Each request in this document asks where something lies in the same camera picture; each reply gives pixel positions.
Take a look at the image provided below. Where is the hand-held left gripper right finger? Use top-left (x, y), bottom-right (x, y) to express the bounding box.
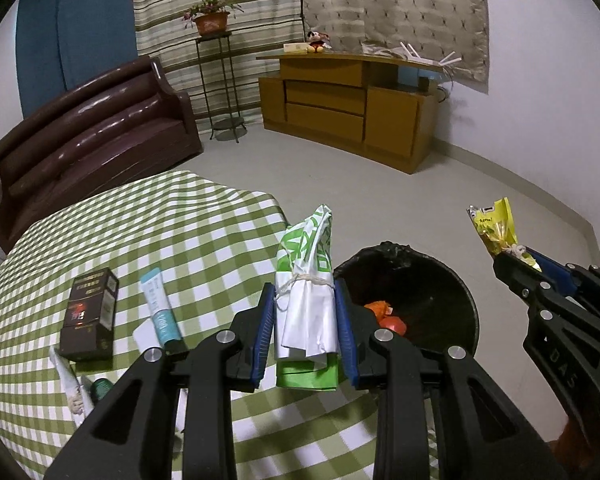
top-left (333, 279), bottom-right (570, 480)

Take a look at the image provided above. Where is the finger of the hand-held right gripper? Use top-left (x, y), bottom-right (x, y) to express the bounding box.
top-left (527, 246), bottom-right (600, 323)
top-left (493, 253), bottom-right (600, 346)

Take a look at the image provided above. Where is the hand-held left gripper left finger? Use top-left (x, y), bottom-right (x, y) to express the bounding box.
top-left (44, 282), bottom-right (277, 480)

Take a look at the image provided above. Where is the yellow snack wrapper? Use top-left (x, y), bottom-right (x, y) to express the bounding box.
top-left (467, 196), bottom-right (543, 273)

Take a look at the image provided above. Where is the green white plastic bag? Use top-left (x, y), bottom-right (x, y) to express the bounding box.
top-left (275, 204), bottom-right (340, 392)

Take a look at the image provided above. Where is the black trash bin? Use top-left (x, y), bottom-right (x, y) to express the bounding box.
top-left (333, 241), bottom-right (480, 361)

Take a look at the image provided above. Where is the white teal toothpaste tube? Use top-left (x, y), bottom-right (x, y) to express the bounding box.
top-left (139, 267), bottom-right (187, 356)

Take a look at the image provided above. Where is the black carton box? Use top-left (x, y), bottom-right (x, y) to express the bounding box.
top-left (59, 268), bottom-right (120, 362)

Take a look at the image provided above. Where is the orange crumpled wrapper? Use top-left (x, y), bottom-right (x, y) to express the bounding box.
top-left (364, 301), bottom-right (396, 319)

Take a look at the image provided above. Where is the green checked tablecloth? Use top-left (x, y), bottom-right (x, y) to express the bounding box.
top-left (0, 169), bottom-right (441, 480)

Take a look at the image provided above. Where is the white tied plastic wrapper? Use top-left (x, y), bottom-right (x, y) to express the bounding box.
top-left (50, 346), bottom-right (97, 428)

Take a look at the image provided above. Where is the light blue box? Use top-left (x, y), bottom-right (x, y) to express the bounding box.
top-left (397, 65), bottom-right (448, 92)

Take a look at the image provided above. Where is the white router with antennas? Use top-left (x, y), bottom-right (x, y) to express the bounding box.
top-left (399, 41), bottom-right (463, 68)

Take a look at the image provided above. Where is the wooden cabinet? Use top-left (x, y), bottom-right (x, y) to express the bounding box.
top-left (256, 50), bottom-right (440, 175)

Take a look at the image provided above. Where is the black metal plant stand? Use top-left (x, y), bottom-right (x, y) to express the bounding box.
top-left (195, 31), bottom-right (248, 145)

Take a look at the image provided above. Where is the clear plastic bag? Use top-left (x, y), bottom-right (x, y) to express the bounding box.
top-left (361, 41), bottom-right (406, 58)

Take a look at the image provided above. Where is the brown leather sofa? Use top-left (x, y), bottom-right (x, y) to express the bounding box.
top-left (0, 55), bottom-right (204, 256)

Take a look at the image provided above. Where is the beige patterned curtain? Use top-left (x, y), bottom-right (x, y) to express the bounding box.
top-left (300, 0), bottom-right (491, 97)

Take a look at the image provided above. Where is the mouse plush toy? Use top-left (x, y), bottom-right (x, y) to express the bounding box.
top-left (306, 30), bottom-right (332, 54)

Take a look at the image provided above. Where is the potted plant orange pot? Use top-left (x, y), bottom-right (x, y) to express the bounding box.
top-left (182, 0), bottom-right (244, 37)

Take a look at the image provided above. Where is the blue curtain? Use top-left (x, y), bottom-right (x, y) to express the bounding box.
top-left (15, 0), bottom-right (138, 116)

